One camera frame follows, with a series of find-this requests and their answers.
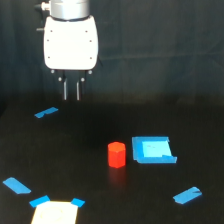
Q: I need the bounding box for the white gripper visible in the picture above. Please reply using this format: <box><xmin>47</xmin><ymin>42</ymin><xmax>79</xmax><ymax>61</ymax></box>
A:
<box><xmin>43</xmin><ymin>16</ymin><xmax>99</xmax><ymax>101</ymax></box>

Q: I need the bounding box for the red hexagonal block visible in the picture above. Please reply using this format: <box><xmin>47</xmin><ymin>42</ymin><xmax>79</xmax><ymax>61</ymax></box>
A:
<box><xmin>108</xmin><ymin>142</ymin><xmax>126</xmax><ymax>168</ymax></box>

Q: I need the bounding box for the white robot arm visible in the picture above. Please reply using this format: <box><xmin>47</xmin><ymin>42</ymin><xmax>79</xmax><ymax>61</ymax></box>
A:
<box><xmin>35</xmin><ymin>0</ymin><xmax>99</xmax><ymax>100</ymax></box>

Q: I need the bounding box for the blue tape strip far left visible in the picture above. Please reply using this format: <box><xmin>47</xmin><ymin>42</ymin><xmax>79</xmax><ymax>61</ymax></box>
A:
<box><xmin>34</xmin><ymin>107</ymin><xmax>58</xmax><ymax>119</ymax></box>

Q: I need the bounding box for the blue tape strip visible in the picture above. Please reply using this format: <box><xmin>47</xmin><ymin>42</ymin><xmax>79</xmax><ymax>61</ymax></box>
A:
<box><xmin>3</xmin><ymin>177</ymin><xmax>31</xmax><ymax>194</ymax></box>
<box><xmin>34</xmin><ymin>107</ymin><xmax>58</xmax><ymax>119</ymax></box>
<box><xmin>173</xmin><ymin>187</ymin><xmax>202</xmax><ymax>205</ymax></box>

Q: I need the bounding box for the blue tape strip near left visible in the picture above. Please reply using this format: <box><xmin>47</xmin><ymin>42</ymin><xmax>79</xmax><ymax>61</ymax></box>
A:
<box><xmin>3</xmin><ymin>177</ymin><xmax>31</xmax><ymax>194</ymax></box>

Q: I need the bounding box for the blue tape on paper right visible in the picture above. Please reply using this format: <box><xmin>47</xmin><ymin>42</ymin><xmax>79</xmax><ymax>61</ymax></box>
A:
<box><xmin>71</xmin><ymin>198</ymin><xmax>85</xmax><ymax>208</ymax></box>

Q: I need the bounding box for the blue tape on paper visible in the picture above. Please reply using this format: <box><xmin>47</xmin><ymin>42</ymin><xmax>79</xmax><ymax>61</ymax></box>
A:
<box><xmin>71</xmin><ymin>198</ymin><xmax>85</xmax><ymax>208</ymax></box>
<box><xmin>29</xmin><ymin>195</ymin><xmax>50</xmax><ymax>208</ymax></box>

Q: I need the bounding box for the blue tape on paper left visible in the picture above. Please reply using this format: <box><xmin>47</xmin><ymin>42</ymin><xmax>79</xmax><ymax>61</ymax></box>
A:
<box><xmin>29</xmin><ymin>195</ymin><xmax>50</xmax><ymax>208</ymax></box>

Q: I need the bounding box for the white paper sheet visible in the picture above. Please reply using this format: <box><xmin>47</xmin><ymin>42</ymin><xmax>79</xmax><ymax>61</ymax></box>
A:
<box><xmin>31</xmin><ymin>201</ymin><xmax>78</xmax><ymax>224</ymax></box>

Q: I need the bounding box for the blue tape strip near right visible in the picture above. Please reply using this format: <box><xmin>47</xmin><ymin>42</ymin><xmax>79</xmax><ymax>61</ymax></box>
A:
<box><xmin>173</xmin><ymin>187</ymin><xmax>202</xmax><ymax>205</ymax></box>

